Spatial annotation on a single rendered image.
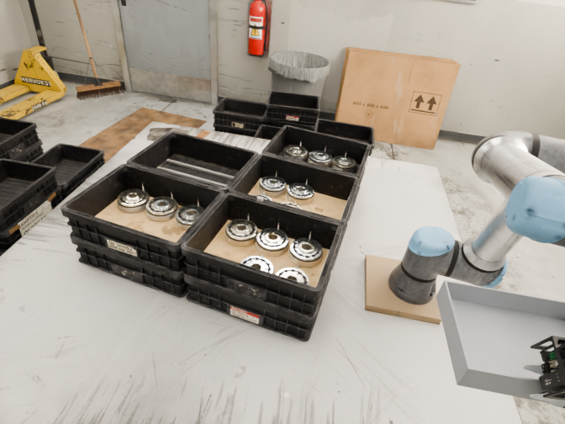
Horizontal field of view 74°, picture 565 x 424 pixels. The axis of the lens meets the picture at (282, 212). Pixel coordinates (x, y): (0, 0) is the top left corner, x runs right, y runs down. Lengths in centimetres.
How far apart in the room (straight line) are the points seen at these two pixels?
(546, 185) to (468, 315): 41
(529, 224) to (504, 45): 376
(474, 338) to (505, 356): 6
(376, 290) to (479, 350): 53
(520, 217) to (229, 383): 79
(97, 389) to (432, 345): 92
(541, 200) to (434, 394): 76
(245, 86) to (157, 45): 99
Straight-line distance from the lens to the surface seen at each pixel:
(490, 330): 87
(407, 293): 127
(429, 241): 117
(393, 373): 115
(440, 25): 405
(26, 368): 121
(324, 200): 143
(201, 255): 102
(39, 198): 213
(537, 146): 90
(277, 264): 114
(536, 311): 95
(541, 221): 51
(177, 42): 435
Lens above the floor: 164
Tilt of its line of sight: 37 degrees down
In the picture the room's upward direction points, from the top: 6 degrees clockwise
